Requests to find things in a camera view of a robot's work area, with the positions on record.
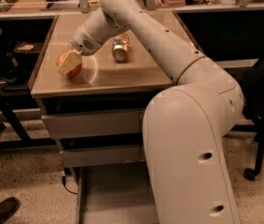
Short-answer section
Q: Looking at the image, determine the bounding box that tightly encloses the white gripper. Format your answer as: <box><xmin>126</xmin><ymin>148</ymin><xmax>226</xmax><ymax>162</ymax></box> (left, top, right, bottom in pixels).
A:
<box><xmin>56</xmin><ymin>25</ymin><xmax>104</xmax><ymax>77</ymax></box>

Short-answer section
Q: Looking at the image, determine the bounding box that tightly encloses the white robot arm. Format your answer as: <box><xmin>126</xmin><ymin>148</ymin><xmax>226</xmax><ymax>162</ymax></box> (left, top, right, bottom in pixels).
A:
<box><xmin>57</xmin><ymin>0</ymin><xmax>243</xmax><ymax>224</ymax></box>

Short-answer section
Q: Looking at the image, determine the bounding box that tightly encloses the grey drawer cabinet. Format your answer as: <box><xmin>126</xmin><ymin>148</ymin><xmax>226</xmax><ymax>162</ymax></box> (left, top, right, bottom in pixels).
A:
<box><xmin>27</xmin><ymin>9</ymin><xmax>218</xmax><ymax>224</ymax></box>

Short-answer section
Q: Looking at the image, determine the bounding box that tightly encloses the grey top drawer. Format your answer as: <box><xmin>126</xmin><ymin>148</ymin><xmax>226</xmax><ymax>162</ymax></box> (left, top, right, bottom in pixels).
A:
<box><xmin>42</xmin><ymin>109</ymin><xmax>144</xmax><ymax>139</ymax></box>

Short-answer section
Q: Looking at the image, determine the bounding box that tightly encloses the grey middle drawer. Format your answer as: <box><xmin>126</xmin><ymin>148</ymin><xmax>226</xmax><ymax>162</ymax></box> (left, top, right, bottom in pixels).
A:
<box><xmin>60</xmin><ymin>145</ymin><xmax>146</xmax><ymax>167</ymax></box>

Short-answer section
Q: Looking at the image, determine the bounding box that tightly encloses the grey open bottom drawer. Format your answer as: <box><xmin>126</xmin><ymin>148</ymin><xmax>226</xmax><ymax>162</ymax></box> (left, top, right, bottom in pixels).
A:
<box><xmin>75</xmin><ymin>162</ymin><xmax>160</xmax><ymax>224</ymax></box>

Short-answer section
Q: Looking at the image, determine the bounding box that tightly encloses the lying soda can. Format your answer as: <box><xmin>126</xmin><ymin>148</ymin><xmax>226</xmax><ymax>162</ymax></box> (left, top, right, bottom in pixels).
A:
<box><xmin>112</xmin><ymin>33</ymin><xmax>130</xmax><ymax>63</ymax></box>

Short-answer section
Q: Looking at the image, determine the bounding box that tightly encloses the brown shoe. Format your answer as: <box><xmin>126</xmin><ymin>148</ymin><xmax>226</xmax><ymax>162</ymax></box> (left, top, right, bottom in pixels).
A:
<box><xmin>0</xmin><ymin>197</ymin><xmax>20</xmax><ymax>224</ymax></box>

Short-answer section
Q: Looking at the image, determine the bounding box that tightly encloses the black office chair right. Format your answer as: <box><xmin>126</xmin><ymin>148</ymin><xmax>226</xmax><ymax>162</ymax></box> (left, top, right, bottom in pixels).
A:
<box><xmin>241</xmin><ymin>55</ymin><xmax>264</xmax><ymax>181</ymax></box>

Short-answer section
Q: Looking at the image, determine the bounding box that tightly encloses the black cable with plug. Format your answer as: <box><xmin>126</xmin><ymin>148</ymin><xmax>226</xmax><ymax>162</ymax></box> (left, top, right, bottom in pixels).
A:
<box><xmin>61</xmin><ymin>168</ymin><xmax>78</xmax><ymax>196</ymax></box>

